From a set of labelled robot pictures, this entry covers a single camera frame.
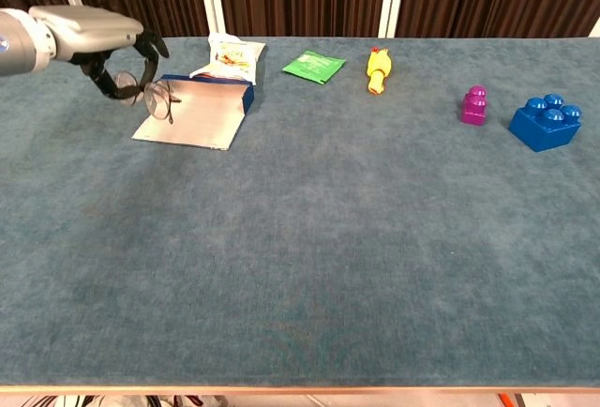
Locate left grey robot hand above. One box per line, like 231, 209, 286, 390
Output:
28, 5, 170, 101

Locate dark-framed eyeglasses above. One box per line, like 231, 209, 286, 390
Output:
112, 71, 184, 126

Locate blue cardboard glasses box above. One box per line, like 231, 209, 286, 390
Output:
132, 73, 256, 151

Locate white snack bag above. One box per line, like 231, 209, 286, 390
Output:
188, 31, 267, 86

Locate green foil sachet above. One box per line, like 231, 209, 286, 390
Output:
281, 49, 347, 85

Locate yellow rubber chicken toy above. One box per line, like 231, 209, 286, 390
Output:
366, 46, 393, 96

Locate blue felt table cover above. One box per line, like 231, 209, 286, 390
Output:
0, 36, 600, 388

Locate purple two-stud building block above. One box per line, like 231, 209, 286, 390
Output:
459, 84, 489, 126

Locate blue four-stud building block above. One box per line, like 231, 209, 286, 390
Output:
507, 93, 583, 153

